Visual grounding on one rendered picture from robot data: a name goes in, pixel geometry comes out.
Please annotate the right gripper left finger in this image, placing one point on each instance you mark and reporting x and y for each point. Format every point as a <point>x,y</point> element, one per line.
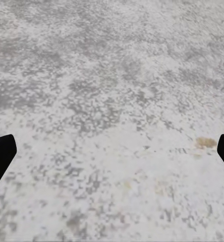
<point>8,150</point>

